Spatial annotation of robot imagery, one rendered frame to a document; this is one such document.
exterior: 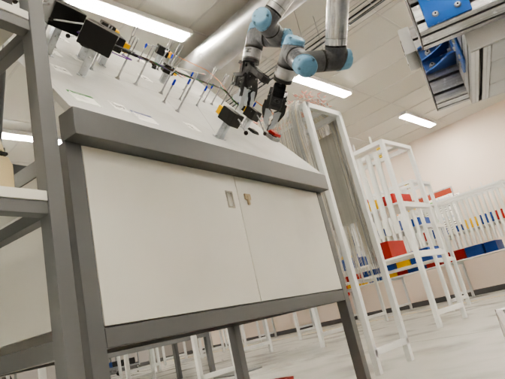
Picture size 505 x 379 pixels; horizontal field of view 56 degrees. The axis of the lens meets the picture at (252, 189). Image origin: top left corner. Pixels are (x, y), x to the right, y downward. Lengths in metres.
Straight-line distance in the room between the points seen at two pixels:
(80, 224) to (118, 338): 0.24
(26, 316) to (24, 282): 0.08
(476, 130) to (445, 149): 0.69
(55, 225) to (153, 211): 0.31
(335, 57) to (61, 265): 1.15
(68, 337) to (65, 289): 0.08
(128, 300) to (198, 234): 0.30
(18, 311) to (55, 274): 0.30
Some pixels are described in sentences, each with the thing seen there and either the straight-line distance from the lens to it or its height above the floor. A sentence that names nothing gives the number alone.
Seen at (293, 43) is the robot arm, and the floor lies 1.24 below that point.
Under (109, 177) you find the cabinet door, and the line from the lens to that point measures 1.13.
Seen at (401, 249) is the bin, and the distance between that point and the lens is 4.96.
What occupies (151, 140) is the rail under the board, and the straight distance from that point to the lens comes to 1.21.
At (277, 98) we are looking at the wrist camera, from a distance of 1.74.
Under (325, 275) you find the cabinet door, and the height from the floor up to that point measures 0.46.
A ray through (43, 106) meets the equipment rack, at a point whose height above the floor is 0.84.
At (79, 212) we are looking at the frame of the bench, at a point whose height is 0.64.
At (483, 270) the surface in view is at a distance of 10.05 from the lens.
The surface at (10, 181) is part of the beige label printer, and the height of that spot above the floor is 0.69.
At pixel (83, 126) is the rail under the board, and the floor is 0.82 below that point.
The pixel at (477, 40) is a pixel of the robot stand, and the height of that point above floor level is 0.82.
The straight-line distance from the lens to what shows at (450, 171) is 10.25.
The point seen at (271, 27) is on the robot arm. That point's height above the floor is 1.37.
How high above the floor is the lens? 0.34
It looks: 16 degrees up
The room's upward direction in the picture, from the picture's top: 13 degrees counter-clockwise
